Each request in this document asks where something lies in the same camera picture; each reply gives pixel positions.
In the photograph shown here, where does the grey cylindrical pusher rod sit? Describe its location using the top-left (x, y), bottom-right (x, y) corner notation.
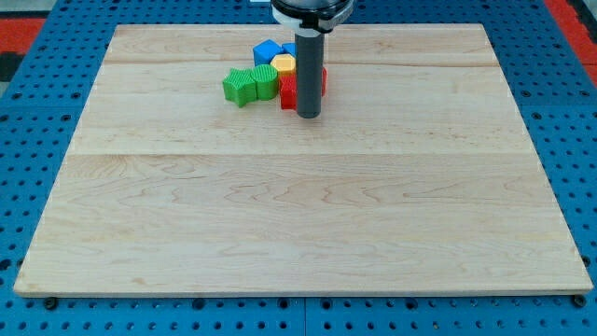
top-left (295, 32), bottom-right (325, 119)

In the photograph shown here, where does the red circle block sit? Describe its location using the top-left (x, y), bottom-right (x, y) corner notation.
top-left (321, 67), bottom-right (327, 97)

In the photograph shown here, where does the red star block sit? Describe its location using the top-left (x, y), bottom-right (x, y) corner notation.
top-left (279, 75), bottom-right (297, 110)

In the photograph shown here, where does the green circle block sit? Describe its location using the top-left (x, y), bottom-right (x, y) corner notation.
top-left (251, 64), bottom-right (279, 101)

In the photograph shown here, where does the green star block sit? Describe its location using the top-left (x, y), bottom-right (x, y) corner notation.
top-left (222, 68), bottom-right (257, 107)

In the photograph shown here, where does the blue block behind rod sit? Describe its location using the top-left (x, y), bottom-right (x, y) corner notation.
top-left (282, 42), bottom-right (296, 58)

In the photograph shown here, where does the yellow hexagon block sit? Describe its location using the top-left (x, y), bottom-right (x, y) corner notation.
top-left (270, 54), bottom-right (296, 77)

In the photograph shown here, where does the blue cube block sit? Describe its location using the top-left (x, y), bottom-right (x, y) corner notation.
top-left (253, 39), bottom-right (285, 66)

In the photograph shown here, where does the wooden board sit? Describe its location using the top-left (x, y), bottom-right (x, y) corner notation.
top-left (14, 24), bottom-right (593, 298)

